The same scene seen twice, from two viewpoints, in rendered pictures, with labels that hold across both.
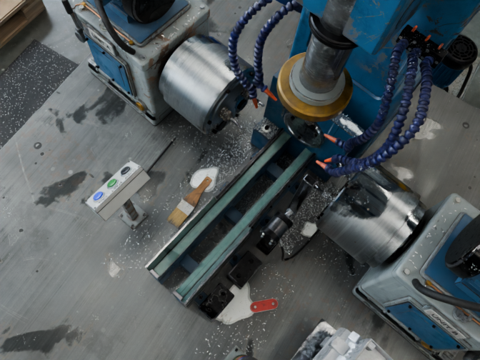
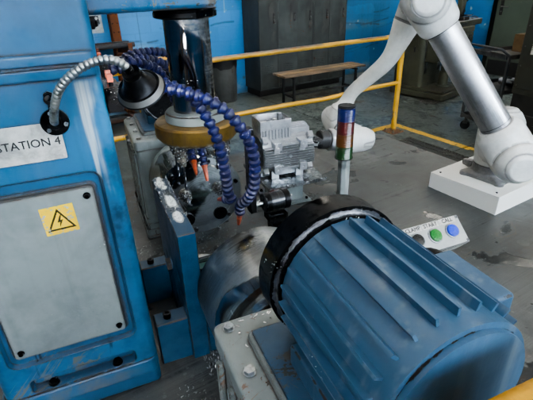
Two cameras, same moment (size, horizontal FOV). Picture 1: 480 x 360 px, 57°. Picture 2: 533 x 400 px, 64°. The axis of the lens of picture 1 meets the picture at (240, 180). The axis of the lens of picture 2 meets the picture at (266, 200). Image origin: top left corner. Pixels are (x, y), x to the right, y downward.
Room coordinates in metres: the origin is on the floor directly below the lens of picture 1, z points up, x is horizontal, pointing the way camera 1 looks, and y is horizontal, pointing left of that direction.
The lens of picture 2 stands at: (1.26, 0.52, 1.60)
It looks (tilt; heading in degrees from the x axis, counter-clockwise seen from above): 28 degrees down; 217
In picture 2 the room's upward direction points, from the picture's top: 2 degrees counter-clockwise
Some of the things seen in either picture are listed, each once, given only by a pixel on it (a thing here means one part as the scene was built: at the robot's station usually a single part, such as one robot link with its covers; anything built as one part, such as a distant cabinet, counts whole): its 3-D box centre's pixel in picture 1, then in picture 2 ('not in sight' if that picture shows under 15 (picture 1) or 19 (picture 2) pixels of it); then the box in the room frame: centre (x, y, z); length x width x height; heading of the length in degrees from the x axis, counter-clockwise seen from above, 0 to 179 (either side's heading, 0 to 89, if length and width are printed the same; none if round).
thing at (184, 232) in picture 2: (312, 122); (166, 267); (0.72, -0.20, 0.97); 0.30 x 0.11 x 0.34; 59
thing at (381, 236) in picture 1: (376, 218); (191, 180); (0.42, -0.40, 1.04); 0.41 x 0.25 x 0.25; 59
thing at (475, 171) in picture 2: not in sight; (488, 166); (-0.54, 0.30, 0.90); 0.22 x 0.18 x 0.06; 68
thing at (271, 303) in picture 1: (263, 305); not in sight; (0.15, -0.14, 0.81); 0.09 x 0.03 x 0.02; 110
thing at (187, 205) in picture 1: (191, 201); not in sight; (0.44, 0.15, 0.80); 0.21 x 0.05 x 0.01; 154
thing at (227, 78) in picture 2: not in sight; (224, 79); (-3.47, -3.70, 0.30); 0.39 x 0.39 x 0.60
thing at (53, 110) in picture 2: not in sight; (99, 96); (0.91, -0.03, 1.46); 0.18 x 0.11 x 0.13; 149
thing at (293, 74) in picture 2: not in sight; (320, 83); (-4.23, -2.54, 0.22); 1.40 x 0.33 x 0.43; 156
